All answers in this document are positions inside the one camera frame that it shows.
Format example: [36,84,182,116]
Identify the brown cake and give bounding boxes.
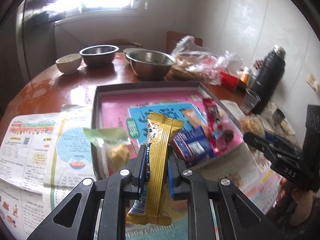
[240,116,267,143]

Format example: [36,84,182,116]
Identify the red stick snack packet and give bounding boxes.
[202,97,230,155]

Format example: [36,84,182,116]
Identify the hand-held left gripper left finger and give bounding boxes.
[26,144,150,240]

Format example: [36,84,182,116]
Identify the dark candy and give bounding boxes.
[223,129,235,142]

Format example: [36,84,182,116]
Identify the pink printed booklet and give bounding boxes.
[100,92,244,165]

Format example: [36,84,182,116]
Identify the dark cardboard box tray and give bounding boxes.
[91,82,245,170]

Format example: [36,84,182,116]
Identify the blue wafer packet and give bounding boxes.
[171,126,217,167]

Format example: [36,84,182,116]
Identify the white wall socket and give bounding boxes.
[306,72,320,92]

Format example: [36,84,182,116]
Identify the green yellow cake packet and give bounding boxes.
[83,127,132,180]

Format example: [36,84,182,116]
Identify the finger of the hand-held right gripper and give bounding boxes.
[264,131,303,165]
[243,132,315,191]

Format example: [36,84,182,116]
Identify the orange pill bottle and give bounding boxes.
[239,67,253,84]

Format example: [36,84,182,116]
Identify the red tissue box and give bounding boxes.
[220,60,243,92]

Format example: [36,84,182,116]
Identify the cream ceramic bowl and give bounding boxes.
[55,54,82,74]

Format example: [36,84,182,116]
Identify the small steel bowl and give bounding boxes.
[79,45,120,67]

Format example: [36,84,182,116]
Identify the clear plastic bag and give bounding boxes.
[170,35,244,85]

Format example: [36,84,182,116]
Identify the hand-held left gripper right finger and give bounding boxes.
[167,152,288,240]

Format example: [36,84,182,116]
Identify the orange snack packet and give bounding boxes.
[184,108,209,135]

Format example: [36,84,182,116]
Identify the black thermos bottle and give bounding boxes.
[250,45,287,114]

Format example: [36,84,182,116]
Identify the person's right hand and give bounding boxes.
[276,180,314,223]

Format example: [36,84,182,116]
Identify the colourful newspaper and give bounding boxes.
[0,105,283,240]

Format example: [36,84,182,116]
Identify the dark refrigerator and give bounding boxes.
[15,0,57,80]

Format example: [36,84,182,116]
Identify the small steel cup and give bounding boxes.
[272,109,286,128]

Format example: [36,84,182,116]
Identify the clear plastic cup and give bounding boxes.
[241,88,261,114]

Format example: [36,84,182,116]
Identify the yellow wafer bar packet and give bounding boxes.
[126,112,185,227]

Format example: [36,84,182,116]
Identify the large steel bowl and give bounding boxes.
[125,49,177,80]

